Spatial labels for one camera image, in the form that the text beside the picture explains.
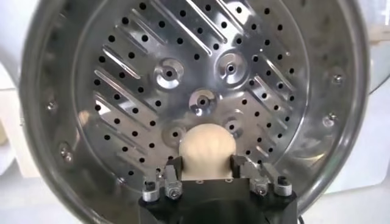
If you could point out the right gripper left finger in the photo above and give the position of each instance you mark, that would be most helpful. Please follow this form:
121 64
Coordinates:
172 185

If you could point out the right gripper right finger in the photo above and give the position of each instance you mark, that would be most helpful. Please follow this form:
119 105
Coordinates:
259 179

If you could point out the stainless steel steamer basket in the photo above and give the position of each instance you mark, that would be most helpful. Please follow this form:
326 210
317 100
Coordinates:
320 121

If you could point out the cream steamed baozi bun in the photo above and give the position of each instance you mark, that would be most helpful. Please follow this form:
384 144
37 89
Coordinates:
207 149

